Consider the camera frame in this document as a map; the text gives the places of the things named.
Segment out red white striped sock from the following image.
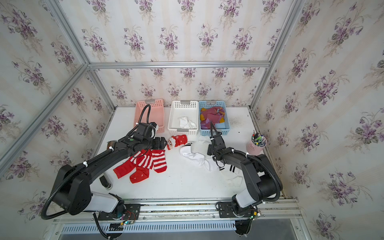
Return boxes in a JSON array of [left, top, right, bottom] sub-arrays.
[[128, 150, 168, 173]]

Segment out red santa christmas sock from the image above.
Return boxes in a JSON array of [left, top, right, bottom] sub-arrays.
[[167, 135, 188, 150]]

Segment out white sock black stripes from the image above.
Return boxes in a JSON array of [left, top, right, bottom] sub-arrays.
[[204, 158, 244, 187]]

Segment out purple striped sock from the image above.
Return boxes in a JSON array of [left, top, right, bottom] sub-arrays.
[[200, 107, 226, 130]]

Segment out small white sock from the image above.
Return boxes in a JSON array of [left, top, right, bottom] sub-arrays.
[[178, 117, 190, 129]]

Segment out white ankle sock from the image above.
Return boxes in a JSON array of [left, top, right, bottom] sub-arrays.
[[180, 136, 211, 170]]

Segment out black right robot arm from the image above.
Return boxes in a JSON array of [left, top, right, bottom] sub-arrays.
[[208, 123, 283, 218]]

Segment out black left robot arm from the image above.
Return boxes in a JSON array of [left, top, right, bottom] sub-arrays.
[[41, 120, 158, 220]]

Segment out pink plastic basket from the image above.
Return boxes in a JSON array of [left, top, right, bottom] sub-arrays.
[[134, 99, 165, 134]]

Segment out blue plastic basket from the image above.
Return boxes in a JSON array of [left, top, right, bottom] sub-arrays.
[[199, 101, 231, 136]]

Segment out white plastic basket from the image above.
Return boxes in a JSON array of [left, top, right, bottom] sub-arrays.
[[168, 100, 199, 136]]

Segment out plain red sock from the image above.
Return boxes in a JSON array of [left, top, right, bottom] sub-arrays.
[[114, 160, 136, 179]]

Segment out pink pen cup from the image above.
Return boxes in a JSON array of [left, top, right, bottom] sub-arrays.
[[246, 132, 268, 156]]

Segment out grey black stapler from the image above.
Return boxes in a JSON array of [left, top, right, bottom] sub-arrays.
[[99, 173, 113, 191]]

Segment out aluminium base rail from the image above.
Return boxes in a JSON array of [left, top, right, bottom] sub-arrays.
[[53, 197, 302, 224]]

